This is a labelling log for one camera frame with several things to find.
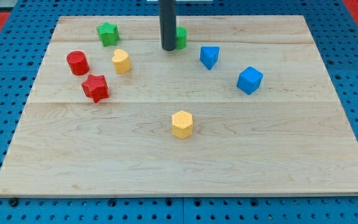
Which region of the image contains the yellow hexagon block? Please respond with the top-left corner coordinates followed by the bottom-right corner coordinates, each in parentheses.
top-left (172, 111), bottom-right (193, 139)

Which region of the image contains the light wooden board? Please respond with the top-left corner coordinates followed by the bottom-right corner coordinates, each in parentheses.
top-left (0, 16), bottom-right (358, 198)

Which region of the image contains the blue triangle block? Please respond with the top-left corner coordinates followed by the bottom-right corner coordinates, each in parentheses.
top-left (200, 46), bottom-right (220, 70)

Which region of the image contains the yellow heart block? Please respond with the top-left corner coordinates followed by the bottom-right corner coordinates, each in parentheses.
top-left (112, 49), bottom-right (131, 74)

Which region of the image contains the green cylinder block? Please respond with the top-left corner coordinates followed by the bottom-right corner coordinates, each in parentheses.
top-left (176, 26), bottom-right (187, 49)

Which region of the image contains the blue cube block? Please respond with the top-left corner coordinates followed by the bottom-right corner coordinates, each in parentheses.
top-left (236, 67), bottom-right (264, 95)

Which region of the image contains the red star block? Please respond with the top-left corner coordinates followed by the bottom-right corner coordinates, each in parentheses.
top-left (81, 74), bottom-right (109, 103)

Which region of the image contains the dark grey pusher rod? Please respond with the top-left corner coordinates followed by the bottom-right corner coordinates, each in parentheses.
top-left (158, 0), bottom-right (177, 51)

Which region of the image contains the green star block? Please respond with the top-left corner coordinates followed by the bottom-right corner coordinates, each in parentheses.
top-left (96, 22), bottom-right (119, 47)

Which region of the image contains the red cylinder block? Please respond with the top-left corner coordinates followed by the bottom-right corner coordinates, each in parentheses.
top-left (67, 50), bottom-right (90, 75)

